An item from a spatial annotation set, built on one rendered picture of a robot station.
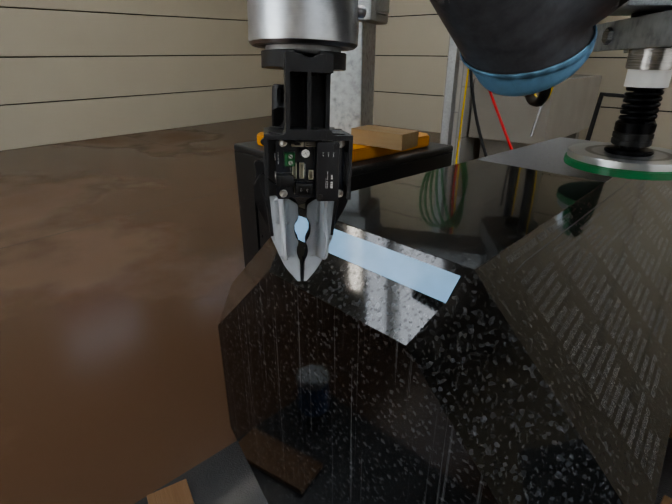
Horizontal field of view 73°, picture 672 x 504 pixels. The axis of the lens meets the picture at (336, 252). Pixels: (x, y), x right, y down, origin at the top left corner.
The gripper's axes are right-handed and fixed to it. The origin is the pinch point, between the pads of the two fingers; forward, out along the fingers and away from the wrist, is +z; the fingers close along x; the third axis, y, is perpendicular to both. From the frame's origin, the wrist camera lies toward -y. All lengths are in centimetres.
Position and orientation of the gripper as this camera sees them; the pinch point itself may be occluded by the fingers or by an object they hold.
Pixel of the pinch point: (301, 265)
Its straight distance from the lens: 46.6
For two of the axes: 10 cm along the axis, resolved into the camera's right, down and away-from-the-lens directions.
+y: 1.5, 3.4, -9.3
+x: 9.9, -0.2, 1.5
